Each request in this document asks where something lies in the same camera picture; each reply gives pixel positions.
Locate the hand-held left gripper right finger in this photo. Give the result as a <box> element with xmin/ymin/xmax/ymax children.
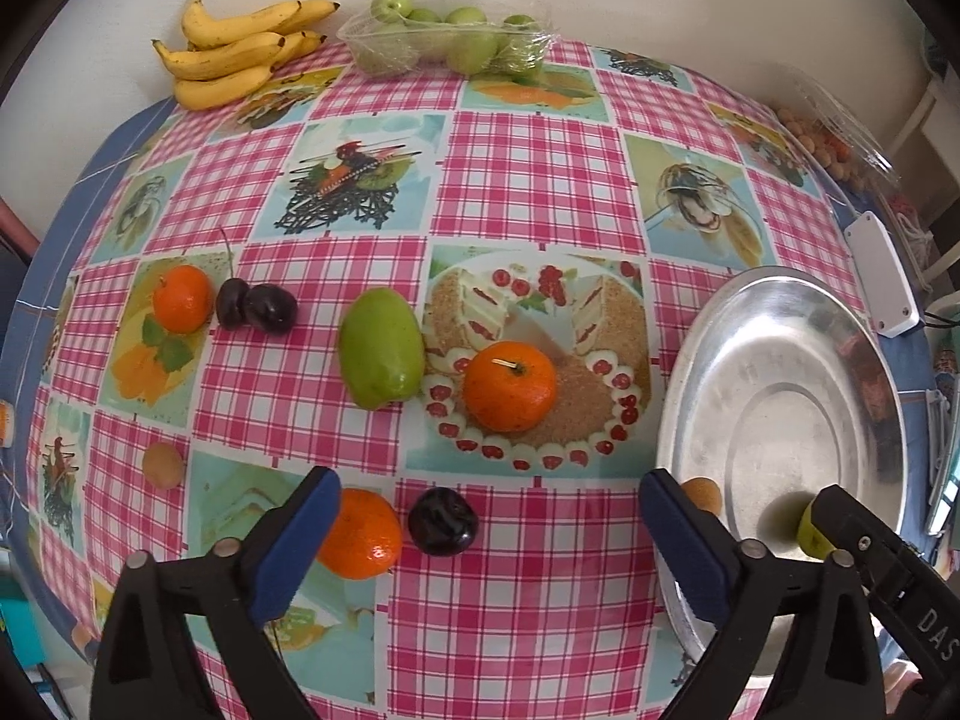
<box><xmin>639</xmin><ymin>469</ymin><xmax>890</xmax><ymax>720</ymax></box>

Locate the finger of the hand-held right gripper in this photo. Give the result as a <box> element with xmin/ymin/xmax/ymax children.
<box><xmin>814</xmin><ymin>485</ymin><xmax>920</xmax><ymax>602</ymax></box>

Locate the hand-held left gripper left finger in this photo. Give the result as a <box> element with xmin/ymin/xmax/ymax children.
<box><xmin>90</xmin><ymin>466</ymin><xmax>343</xmax><ymax>720</ymax></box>

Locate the small green fruit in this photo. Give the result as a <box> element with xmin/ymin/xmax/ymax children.
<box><xmin>796</xmin><ymin>495</ymin><xmax>830</xmax><ymax>560</ymax></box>

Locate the small brown longan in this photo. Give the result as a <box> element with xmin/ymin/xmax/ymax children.
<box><xmin>142</xmin><ymin>442</ymin><xmax>185</xmax><ymax>490</ymax></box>
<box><xmin>682</xmin><ymin>478</ymin><xmax>723</xmax><ymax>517</ymax></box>

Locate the round metal plate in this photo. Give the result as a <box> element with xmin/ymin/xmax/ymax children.
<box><xmin>655</xmin><ymin>266</ymin><xmax>906</xmax><ymax>680</ymax></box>

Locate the dark cherry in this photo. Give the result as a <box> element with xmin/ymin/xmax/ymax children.
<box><xmin>216</xmin><ymin>229</ymin><xmax>250</xmax><ymax>329</ymax></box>
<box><xmin>241</xmin><ymin>283</ymin><xmax>299</xmax><ymax>335</ymax></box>
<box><xmin>407</xmin><ymin>487</ymin><xmax>479</xmax><ymax>558</ymax></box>

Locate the large green mango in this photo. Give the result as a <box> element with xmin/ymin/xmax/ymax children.
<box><xmin>337</xmin><ymin>286</ymin><xmax>427</xmax><ymax>412</ymax></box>

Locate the large orange tangerine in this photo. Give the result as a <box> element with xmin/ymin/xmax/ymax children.
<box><xmin>463</xmin><ymin>341</ymin><xmax>559</xmax><ymax>434</ymax></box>

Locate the white plastic box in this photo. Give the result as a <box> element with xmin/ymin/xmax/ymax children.
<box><xmin>844</xmin><ymin>213</ymin><xmax>921</xmax><ymax>338</ymax></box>

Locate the small orange tangerine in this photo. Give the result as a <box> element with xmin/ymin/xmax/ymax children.
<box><xmin>153</xmin><ymin>265</ymin><xmax>215</xmax><ymax>335</ymax></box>

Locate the pile of brown longans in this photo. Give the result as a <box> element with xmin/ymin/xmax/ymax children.
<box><xmin>776</xmin><ymin>109</ymin><xmax>865</xmax><ymax>185</ymax></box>

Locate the clear plastic longan container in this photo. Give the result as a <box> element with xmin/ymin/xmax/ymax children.
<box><xmin>771</xmin><ymin>79</ymin><xmax>902</xmax><ymax>194</ymax></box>

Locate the pink checked tablecloth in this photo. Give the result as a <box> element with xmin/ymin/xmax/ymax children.
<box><xmin>15</xmin><ymin>37</ymin><xmax>886</xmax><ymax>720</ymax></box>

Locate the white plastic shelf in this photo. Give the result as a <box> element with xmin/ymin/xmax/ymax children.
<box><xmin>889</xmin><ymin>79</ymin><xmax>960</xmax><ymax>166</ymax></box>

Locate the yellow banana bunch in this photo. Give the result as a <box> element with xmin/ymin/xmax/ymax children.
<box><xmin>152</xmin><ymin>0</ymin><xmax>340</xmax><ymax>112</ymax></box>

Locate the pile of green jujubes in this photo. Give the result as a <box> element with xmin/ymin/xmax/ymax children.
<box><xmin>352</xmin><ymin>0</ymin><xmax>547</xmax><ymax>80</ymax></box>

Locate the clear plastic fruit container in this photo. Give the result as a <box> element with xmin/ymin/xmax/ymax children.
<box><xmin>336</xmin><ymin>0</ymin><xmax>565</xmax><ymax>82</ymax></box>

